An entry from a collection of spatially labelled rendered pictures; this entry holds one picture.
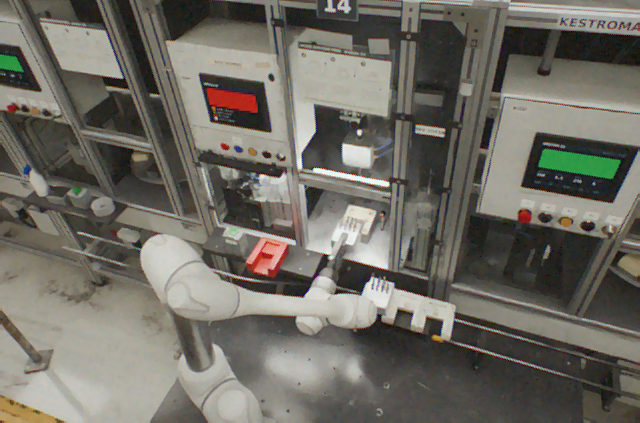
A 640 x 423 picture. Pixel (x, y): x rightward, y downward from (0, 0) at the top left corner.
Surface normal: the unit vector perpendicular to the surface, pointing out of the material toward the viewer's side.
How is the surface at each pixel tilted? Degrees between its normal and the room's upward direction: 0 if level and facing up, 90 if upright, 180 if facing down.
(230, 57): 90
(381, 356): 0
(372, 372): 0
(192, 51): 91
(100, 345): 0
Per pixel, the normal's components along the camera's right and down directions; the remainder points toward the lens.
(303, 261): -0.05, -0.76
